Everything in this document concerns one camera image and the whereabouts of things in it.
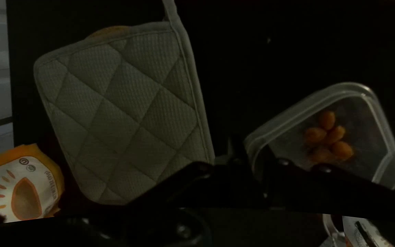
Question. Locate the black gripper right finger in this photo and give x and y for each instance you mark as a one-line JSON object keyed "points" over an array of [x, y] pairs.
{"points": [[335, 192]]}

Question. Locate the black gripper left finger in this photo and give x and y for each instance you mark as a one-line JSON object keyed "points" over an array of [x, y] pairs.
{"points": [[184, 186]]}

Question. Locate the clear plastic food container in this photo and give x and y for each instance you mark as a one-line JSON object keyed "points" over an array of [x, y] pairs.
{"points": [[367, 118]]}

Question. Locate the orange white snack packet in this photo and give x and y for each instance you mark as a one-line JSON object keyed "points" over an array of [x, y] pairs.
{"points": [[20, 186]]}

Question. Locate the grey quilted pot holder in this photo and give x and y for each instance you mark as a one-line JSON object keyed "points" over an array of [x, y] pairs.
{"points": [[124, 114]]}

